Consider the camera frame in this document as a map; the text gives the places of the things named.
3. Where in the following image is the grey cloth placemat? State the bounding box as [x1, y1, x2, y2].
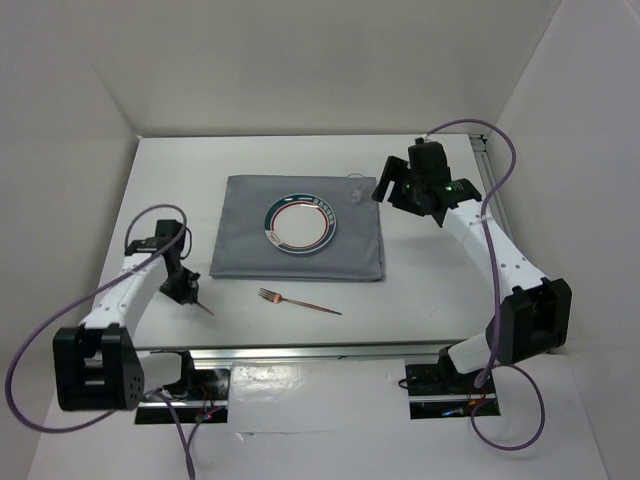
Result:
[209, 175, 385, 282]

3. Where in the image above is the white plate green red rim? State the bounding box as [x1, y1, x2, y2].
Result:
[263, 193, 337, 255]

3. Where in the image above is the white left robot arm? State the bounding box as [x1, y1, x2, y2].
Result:
[53, 220, 199, 411]

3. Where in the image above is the copper knife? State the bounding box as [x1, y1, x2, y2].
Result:
[195, 302, 215, 316]

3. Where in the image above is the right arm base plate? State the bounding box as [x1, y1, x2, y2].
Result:
[398, 364, 501, 420]

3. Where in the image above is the aluminium front rail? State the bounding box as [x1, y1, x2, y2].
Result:
[123, 341, 451, 366]

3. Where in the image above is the copper fork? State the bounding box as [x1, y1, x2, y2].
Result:
[258, 288, 341, 315]

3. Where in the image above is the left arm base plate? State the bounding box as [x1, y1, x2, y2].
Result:
[135, 365, 231, 425]

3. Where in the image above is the clear plastic cup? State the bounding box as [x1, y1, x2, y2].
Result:
[346, 172, 375, 204]

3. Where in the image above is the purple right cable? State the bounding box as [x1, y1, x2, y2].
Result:
[419, 118, 547, 450]

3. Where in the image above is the aluminium rail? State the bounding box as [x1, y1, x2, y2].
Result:
[469, 133, 545, 341]
[123, 341, 451, 366]

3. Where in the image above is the aluminium right side rail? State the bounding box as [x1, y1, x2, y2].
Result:
[469, 133, 545, 341]

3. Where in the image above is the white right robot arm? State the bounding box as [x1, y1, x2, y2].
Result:
[372, 139, 572, 392]

